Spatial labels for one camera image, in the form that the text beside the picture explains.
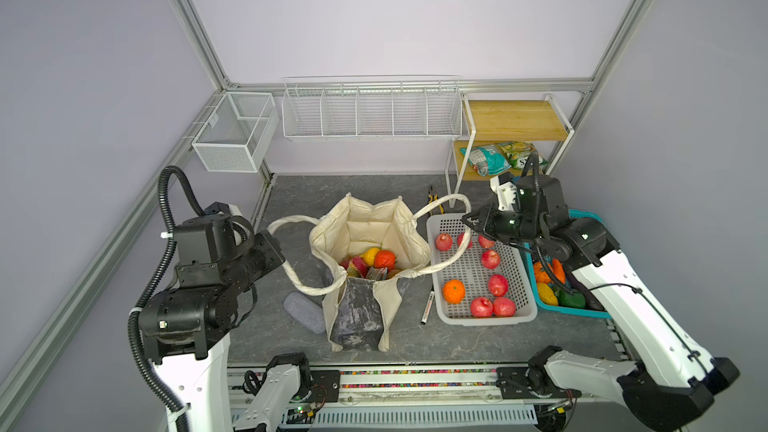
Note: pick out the orange tangerine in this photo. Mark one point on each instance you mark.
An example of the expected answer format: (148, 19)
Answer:
(453, 292)

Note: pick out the silver marker pen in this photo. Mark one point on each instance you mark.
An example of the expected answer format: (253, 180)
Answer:
(427, 308)

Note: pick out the long white wire basket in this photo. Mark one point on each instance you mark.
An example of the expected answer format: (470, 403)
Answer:
(373, 106)

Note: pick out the teal snack bag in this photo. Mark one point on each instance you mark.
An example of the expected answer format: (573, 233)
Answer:
(486, 160)

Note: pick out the green pink snack bag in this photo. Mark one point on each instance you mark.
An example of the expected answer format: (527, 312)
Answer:
(377, 274)

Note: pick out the small orange pumpkin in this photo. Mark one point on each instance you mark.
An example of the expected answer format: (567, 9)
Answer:
(540, 274)

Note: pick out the green Fox's candy bag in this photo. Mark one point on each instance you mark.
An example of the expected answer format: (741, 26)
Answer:
(516, 154)

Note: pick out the cream canvas grocery bag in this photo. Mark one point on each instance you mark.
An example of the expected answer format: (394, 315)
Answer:
(359, 313)

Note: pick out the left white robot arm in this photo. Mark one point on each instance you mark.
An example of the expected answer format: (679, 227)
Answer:
(180, 329)

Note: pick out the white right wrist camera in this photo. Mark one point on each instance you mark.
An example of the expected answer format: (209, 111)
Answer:
(506, 191)

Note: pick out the pink dragon fruit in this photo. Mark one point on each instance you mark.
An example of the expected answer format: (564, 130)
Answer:
(355, 266)

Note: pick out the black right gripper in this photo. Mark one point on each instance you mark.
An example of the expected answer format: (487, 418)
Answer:
(489, 214)

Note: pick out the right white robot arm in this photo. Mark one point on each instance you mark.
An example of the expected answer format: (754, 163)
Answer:
(671, 380)

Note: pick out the green pepper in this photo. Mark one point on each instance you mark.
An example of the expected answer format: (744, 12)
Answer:
(574, 301)

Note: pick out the yellow vegetable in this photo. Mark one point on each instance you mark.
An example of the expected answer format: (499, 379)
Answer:
(546, 294)

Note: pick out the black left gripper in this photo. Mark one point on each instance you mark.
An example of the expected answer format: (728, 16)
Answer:
(270, 247)

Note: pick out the white wooden two-tier shelf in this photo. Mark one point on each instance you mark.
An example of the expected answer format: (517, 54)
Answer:
(489, 122)

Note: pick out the orange carrot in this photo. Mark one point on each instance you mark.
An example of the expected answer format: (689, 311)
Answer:
(558, 271)

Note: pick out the red tomato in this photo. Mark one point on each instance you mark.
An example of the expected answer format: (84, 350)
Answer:
(385, 259)

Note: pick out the grey cloth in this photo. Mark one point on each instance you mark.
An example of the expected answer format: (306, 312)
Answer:
(305, 311)

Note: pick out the white plastic fruit basket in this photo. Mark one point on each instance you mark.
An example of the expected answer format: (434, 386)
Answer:
(469, 270)

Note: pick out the red apple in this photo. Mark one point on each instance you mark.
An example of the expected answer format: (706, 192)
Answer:
(490, 259)
(485, 243)
(498, 285)
(504, 307)
(464, 238)
(443, 242)

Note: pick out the yellow handled pliers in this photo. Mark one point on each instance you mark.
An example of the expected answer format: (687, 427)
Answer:
(433, 197)

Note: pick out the small white wire basket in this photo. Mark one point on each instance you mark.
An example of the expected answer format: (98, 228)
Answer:
(237, 132)

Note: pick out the teal plastic vegetable basket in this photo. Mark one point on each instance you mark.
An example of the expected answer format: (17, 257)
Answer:
(530, 274)

